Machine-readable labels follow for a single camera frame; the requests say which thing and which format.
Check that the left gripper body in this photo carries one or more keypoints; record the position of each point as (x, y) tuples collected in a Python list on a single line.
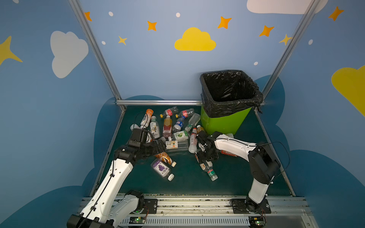
[(158, 146)]

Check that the clear bottle yellow cap red label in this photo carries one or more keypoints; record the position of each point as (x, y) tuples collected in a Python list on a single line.
[(169, 112)]

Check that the black bin liner bag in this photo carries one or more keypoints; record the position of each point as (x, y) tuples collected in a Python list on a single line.
[(227, 92)]

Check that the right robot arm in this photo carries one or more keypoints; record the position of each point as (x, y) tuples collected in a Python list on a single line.
[(264, 163)]

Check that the purple grape juice bottle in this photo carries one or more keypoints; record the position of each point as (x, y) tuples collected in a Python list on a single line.
[(162, 169)]

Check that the dark red juice bottle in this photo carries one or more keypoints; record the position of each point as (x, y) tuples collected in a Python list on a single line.
[(167, 127)]

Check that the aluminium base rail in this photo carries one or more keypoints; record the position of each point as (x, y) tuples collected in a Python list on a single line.
[(216, 211)]

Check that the green trash bin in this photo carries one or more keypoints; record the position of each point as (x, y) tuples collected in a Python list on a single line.
[(226, 124)]

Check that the orange tea bottle white cap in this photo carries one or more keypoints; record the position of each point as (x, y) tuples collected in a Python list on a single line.
[(200, 128)]

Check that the brown milk tea bottle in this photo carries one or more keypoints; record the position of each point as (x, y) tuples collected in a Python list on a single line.
[(164, 157)]

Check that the osmanthus oolong square bottle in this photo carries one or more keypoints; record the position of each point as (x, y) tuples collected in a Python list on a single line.
[(176, 146)]

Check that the blue label bottle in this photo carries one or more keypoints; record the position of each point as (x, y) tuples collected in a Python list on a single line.
[(179, 124)]

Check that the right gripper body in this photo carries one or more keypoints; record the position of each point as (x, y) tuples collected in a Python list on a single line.
[(204, 154)]

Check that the aluminium frame back bar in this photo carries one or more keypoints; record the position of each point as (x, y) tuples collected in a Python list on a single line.
[(160, 102)]

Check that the red label crushed bottle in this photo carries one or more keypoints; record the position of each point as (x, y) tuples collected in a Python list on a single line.
[(228, 153)]

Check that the red white label clear bottle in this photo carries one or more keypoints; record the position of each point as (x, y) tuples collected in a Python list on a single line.
[(206, 166)]

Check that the white bottle red cap lying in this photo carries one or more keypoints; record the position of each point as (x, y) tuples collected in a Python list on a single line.
[(229, 135)]

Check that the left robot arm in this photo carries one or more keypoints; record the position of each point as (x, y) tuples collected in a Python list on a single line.
[(114, 182)]

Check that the lime label square bottle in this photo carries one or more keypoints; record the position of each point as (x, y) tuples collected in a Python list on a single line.
[(181, 135)]

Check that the white slim bottle red cap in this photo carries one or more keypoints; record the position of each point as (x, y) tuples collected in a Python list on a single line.
[(193, 142)]

